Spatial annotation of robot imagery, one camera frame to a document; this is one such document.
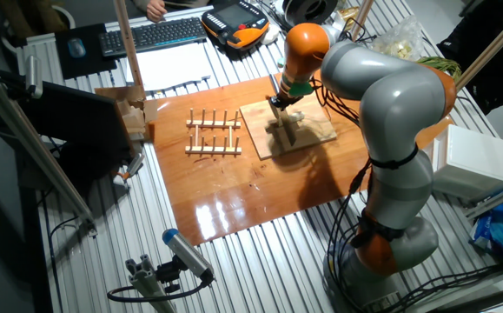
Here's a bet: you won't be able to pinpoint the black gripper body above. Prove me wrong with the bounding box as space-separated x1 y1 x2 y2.
279 93 304 110

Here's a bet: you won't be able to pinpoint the silver handled kitchen knife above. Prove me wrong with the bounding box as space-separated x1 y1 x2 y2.
269 73 299 148

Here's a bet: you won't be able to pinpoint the beige sleeved forearm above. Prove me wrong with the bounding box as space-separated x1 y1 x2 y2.
134 0 213 12

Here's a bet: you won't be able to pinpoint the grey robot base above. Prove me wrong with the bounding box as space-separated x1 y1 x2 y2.
322 243 408 313

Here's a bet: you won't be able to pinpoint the clear bag of chopped scallions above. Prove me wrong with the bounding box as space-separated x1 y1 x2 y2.
367 15 426 62

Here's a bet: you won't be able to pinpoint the person's bare hand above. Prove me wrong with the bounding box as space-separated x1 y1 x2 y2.
146 0 169 23

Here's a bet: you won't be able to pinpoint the green wrist adapter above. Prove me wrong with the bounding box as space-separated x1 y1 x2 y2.
286 80 314 97

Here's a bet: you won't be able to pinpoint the light wooden cutting board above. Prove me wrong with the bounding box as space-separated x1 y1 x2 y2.
239 97 338 161

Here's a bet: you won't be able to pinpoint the small white rounded object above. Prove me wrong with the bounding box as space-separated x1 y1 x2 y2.
261 23 281 46

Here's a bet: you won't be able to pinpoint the wooden peg rack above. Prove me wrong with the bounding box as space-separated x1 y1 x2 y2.
184 107 243 156

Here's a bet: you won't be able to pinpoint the orange and black teach pendant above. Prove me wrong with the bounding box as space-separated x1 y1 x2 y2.
201 0 271 50

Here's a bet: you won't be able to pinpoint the black filament spool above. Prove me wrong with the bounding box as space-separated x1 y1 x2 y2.
281 0 339 26

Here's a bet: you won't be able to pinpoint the yellow snack packet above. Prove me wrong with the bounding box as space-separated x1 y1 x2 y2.
335 6 361 31

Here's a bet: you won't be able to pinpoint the glossy brown wooden board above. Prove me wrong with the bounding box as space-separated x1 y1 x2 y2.
149 71 454 247

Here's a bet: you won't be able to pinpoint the white paper sheet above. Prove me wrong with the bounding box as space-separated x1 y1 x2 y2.
124 41 213 92

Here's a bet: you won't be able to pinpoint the black computer keyboard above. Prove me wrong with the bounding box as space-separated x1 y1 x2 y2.
98 16 208 59

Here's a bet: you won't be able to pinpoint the brown cardboard box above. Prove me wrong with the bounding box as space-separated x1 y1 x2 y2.
94 85 160 143

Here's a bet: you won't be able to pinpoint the clamp with orange tip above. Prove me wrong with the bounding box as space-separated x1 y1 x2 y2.
112 152 146 186

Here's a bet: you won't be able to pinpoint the green scallion bunch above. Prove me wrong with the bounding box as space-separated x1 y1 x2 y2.
415 56 463 83

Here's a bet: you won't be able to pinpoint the black mouse pad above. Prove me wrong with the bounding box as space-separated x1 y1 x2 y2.
54 23 118 81

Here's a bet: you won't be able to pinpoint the white foam box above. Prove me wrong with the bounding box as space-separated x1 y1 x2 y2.
431 124 503 201

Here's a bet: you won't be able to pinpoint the black monitor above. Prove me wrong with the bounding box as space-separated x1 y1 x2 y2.
0 69 136 179

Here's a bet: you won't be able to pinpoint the grey computer mouse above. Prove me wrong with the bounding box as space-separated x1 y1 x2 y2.
67 37 87 59

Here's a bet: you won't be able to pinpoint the short aluminium profile stand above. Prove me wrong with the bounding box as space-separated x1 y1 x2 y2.
124 255 177 313

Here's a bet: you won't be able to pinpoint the aluminium profile bar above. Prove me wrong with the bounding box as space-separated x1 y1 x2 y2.
466 177 503 221

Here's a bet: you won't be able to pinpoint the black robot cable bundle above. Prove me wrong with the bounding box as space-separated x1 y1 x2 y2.
311 17 376 313

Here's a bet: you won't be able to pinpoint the wooden frame post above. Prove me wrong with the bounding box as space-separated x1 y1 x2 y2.
112 0 144 88
454 3 503 92
349 0 376 43

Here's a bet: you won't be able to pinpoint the silver camera with blue end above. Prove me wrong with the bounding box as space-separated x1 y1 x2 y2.
162 228 215 282

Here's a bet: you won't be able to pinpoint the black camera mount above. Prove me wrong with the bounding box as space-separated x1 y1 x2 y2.
155 256 183 294

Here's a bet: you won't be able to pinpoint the black camera cable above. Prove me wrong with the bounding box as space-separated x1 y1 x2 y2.
106 277 214 303

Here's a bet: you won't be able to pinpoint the black cables on table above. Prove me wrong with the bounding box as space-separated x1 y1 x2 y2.
385 263 503 313

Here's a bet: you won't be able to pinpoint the long aluminium frame bar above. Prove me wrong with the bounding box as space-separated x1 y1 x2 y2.
0 60 99 238

